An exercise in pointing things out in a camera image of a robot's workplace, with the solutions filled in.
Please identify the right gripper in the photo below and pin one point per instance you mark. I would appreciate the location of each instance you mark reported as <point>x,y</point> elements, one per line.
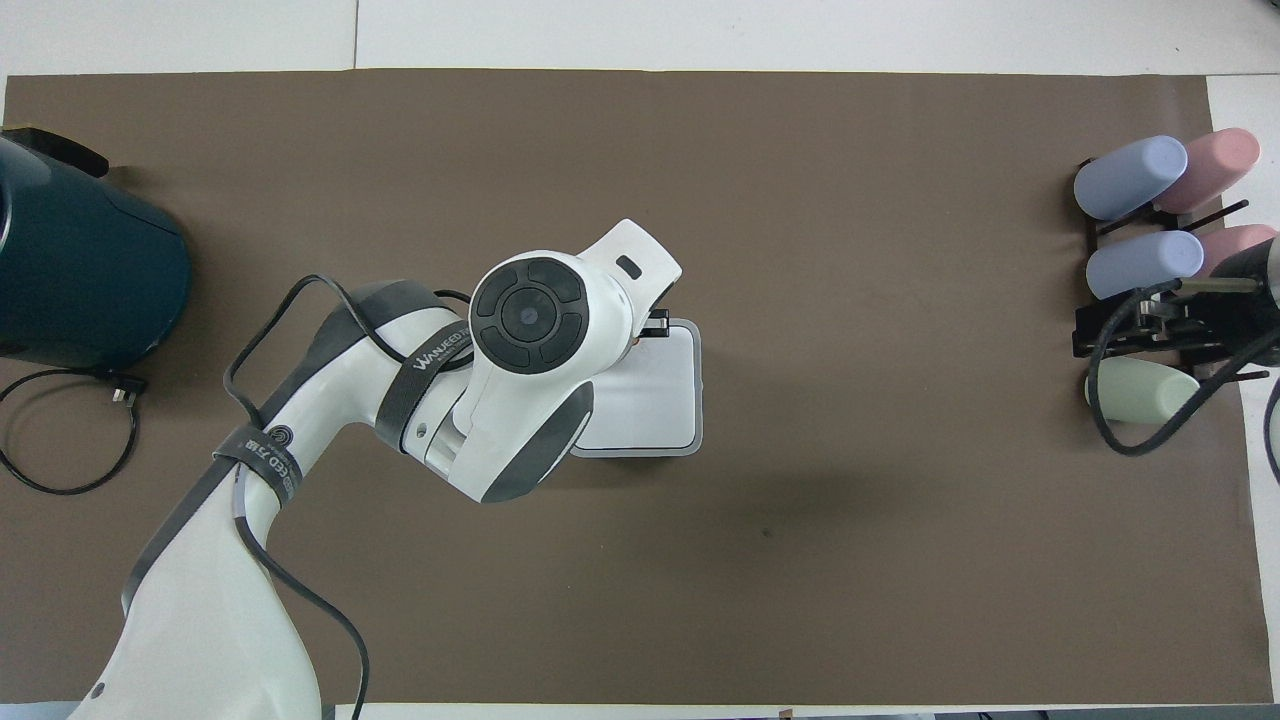
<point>1240,310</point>

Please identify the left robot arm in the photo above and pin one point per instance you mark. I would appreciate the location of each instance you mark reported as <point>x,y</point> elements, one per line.
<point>240,620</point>

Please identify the pink cup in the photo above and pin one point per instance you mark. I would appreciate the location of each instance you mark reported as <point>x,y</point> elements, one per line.
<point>1215,165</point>
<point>1235,240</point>

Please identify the lilac blue cup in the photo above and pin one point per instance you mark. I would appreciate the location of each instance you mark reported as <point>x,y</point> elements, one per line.
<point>1145,262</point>
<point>1135,175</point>

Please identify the pale green cup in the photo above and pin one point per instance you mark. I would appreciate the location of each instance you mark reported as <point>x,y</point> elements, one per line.
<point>1145,392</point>

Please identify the black cup rack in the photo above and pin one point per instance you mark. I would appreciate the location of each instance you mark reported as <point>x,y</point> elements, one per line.
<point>1110,335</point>

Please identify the white square tray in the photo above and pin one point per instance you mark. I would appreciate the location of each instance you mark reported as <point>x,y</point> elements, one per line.
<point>660,400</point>

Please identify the dark teal electric kettle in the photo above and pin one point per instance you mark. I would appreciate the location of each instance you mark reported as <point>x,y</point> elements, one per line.
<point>80,270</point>

